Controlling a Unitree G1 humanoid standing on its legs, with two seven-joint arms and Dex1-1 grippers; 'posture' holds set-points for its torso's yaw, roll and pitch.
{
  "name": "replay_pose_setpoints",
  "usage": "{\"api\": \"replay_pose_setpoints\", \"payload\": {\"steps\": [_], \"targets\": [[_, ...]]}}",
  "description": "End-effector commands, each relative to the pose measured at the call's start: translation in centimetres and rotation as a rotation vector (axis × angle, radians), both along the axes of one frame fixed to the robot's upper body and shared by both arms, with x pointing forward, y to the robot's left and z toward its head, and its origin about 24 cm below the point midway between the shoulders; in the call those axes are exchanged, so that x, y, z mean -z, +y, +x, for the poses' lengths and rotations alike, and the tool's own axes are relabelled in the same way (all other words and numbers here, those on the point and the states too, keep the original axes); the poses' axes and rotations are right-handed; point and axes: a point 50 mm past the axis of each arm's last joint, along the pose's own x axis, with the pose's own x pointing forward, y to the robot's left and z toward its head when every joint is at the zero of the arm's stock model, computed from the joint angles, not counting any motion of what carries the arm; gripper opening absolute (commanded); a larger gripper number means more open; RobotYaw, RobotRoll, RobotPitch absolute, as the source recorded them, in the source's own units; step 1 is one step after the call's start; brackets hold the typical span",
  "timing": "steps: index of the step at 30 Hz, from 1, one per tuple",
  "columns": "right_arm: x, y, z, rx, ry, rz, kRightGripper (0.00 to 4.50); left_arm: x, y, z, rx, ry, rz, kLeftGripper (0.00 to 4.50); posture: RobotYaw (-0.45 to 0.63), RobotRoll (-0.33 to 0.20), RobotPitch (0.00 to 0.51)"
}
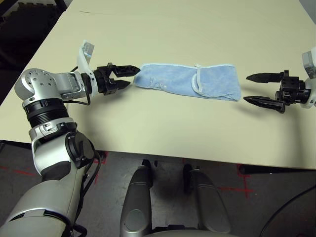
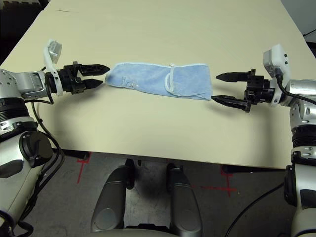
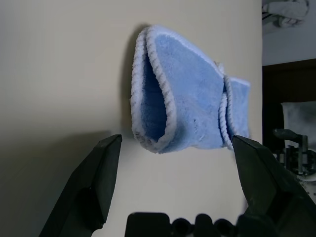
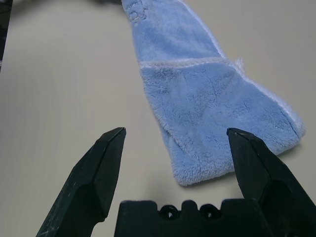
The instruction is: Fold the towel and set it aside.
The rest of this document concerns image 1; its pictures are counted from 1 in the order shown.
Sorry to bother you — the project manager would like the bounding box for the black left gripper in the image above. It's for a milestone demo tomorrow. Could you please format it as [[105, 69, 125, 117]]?
[[93, 63, 142, 96]]

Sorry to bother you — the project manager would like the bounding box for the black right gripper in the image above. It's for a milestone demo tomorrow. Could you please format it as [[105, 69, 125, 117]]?
[[242, 70, 311, 114]]

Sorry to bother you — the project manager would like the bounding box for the light blue towel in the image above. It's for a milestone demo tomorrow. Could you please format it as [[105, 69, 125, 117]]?
[[133, 63, 242, 102]]

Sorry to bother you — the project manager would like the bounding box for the black foam floor mat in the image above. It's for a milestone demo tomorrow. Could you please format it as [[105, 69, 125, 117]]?
[[0, 0, 67, 104]]

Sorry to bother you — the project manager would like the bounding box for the grey robot left leg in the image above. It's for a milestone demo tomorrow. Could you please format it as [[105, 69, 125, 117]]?
[[119, 164, 154, 237]]

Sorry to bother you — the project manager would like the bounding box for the grey robot leg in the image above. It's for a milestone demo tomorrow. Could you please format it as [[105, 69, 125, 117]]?
[[119, 164, 154, 237], [184, 164, 232, 234]]

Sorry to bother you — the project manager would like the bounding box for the grey robot right leg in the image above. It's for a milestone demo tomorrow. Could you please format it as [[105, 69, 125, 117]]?
[[184, 164, 232, 234]]

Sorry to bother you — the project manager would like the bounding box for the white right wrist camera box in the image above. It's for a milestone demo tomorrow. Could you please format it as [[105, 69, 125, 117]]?
[[301, 46, 316, 109]]

